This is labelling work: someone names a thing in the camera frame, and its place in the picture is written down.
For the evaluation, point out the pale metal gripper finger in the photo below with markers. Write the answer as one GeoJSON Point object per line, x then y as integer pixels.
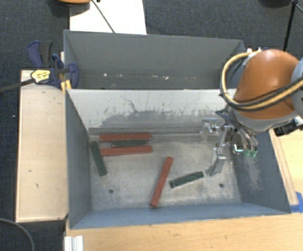
{"type": "Point", "coordinates": [211, 126]}
{"type": "Point", "coordinates": [218, 161]}

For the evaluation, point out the dark green flat block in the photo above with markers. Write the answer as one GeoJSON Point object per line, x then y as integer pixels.
{"type": "Point", "coordinates": [98, 159]}
{"type": "Point", "coordinates": [187, 179]}
{"type": "Point", "coordinates": [129, 143]}

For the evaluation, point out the red-brown flat block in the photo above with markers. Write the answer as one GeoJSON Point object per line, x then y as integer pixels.
{"type": "Point", "coordinates": [126, 150]}
{"type": "Point", "coordinates": [125, 137]}
{"type": "Point", "coordinates": [162, 180]}

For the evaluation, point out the grey metal bin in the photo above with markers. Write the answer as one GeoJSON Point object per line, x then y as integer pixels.
{"type": "Point", "coordinates": [140, 61]}

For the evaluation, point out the pale wood flat board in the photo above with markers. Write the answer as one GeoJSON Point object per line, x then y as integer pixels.
{"type": "Point", "coordinates": [41, 145]}

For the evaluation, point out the black cylinder on white bracket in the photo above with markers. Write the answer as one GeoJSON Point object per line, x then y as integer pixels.
{"type": "Point", "coordinates": [287, 130]}

